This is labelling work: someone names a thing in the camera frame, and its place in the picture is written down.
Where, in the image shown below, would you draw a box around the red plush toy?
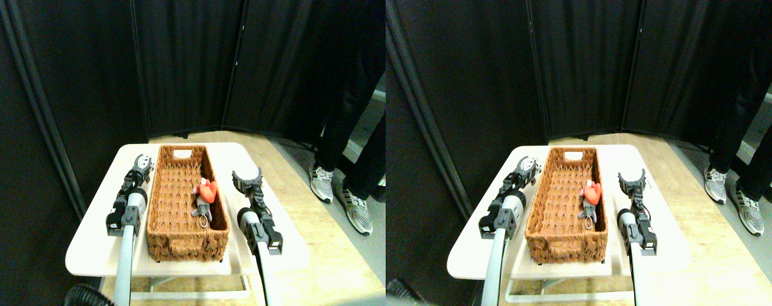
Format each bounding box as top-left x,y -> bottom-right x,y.
196,178 -> 218,205
583,181 -> 603,206

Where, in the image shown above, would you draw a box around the white low table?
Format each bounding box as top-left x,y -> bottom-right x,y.
65,143 -> 310,300
447,145 -> 691,303

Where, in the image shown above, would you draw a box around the grey mouse toy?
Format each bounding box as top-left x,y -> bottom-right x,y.
191,194 -> 213,227
578,196 -> 598,229

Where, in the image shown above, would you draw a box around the person's legs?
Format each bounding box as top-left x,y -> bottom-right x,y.
704,38 -> 772,237
308,38 -> 386,235

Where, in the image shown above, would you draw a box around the brown wicker basket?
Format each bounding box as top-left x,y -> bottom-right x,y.
526,148 -> 609,264
147,145 -> 229,262

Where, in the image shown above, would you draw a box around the black curtain stand pole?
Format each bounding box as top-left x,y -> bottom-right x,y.
0,0 -> 87,221
386,0 -> 476,222

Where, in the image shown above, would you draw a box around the black ribbed hose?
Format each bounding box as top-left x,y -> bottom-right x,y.
395,279 -> 428,306
64,284 -> 115,306

